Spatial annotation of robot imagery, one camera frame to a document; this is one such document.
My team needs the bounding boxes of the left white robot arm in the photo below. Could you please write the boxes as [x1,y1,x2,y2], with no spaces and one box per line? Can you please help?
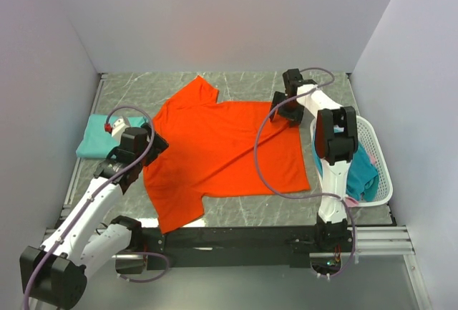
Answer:
[19,124,168,309]

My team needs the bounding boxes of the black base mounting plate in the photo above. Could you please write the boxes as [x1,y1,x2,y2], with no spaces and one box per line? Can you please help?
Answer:
[122,225,354,268]

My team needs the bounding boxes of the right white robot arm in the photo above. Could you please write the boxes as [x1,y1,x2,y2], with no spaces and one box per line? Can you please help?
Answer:
[269,69,359,252]

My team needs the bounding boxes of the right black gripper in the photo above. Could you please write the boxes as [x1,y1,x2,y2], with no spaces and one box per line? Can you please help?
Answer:
[269,92,305,128]

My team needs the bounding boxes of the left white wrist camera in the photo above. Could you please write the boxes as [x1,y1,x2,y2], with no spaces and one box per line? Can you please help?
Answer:
[104,116,131,142]

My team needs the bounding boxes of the white plastic laundry basket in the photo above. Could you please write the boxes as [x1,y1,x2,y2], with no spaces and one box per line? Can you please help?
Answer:
[310,115,393,208]

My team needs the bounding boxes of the teal t-shirt in basket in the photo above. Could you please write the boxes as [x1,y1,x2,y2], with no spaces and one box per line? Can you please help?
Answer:
[311,125,379,203]

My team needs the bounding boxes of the aluminium frame rail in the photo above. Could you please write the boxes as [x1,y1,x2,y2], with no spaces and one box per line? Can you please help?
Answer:
[56,224,414,263]

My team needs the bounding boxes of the folded mint green t-shirt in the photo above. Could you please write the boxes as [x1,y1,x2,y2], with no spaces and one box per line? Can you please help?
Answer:
[75,113,150,160]

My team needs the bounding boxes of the pink garment in basket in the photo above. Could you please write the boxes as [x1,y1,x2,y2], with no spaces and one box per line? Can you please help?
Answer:
[345,154,377,207]

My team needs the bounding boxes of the orange t-shirt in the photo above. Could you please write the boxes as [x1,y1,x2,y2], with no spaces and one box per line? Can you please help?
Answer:
[143,77,311,233]

